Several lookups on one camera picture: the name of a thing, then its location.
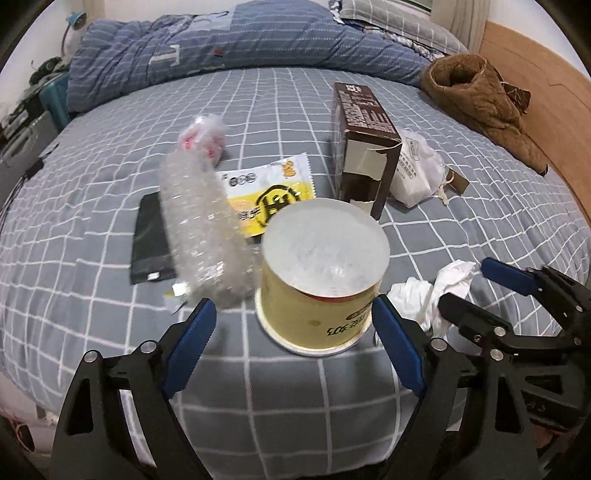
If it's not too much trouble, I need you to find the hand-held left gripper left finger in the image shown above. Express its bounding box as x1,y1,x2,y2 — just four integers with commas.
50,298,218,480

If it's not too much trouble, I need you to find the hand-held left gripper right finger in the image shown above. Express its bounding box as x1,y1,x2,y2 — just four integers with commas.
372,294,541,480

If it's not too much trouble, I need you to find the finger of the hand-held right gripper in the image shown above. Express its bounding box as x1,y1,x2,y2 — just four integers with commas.
438,292,579,365
481,257,591,325

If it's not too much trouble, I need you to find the white tissue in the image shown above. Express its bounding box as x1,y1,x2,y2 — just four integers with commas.
385,260,476,340

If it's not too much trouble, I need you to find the black foil packet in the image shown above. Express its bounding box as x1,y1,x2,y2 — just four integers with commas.
130,194,178,285

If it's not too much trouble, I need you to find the yellow paper noodle cup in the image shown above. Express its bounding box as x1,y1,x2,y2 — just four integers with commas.
255,198,391,357

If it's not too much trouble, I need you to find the white drawstring bag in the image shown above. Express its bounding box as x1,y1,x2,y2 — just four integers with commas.
389,129,470,208

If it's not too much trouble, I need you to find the small silver foil scrap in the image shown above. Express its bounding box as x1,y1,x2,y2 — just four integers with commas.
164,281,190,315

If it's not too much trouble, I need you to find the grey checked bed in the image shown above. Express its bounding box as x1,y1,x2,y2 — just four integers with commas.
0,65,591,472

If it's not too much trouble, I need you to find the yellow snack wrapper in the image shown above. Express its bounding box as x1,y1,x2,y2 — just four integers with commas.
215,153,317,238

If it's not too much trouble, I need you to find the brown fleece jacket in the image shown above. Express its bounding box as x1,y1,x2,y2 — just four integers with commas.
419,53,551,177

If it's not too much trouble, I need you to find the wooden headboard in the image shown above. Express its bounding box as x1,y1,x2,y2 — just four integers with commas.
478,21,591,206

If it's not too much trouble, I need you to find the brown cardboard box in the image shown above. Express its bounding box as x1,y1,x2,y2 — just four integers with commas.
331,82,402,221

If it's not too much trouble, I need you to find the crumpled red-printed plastic bag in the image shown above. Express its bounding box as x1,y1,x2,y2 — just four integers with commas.
178,114,228,166

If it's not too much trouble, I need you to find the beige curtain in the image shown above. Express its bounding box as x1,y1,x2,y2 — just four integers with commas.
449,0,489,52

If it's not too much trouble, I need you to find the grey suitcase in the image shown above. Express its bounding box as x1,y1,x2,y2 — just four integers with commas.
0,111,62,208

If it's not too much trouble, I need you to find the blue plastic stool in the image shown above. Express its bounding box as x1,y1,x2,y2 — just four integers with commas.
38,74,73,131

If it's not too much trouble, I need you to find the grey checked pillow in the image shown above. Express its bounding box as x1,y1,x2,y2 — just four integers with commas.
333,0,469,57

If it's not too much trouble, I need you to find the blue striped duvet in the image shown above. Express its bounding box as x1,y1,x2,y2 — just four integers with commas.
67,0,433,114

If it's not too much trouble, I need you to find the dark clutter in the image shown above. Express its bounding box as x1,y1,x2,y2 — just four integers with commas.
28,56,71,88

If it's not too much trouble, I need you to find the blue desk lamp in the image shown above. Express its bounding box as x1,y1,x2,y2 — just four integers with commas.
60,13,89,52

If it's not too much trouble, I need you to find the black cable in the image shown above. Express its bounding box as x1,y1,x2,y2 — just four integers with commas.
0,156,48,227

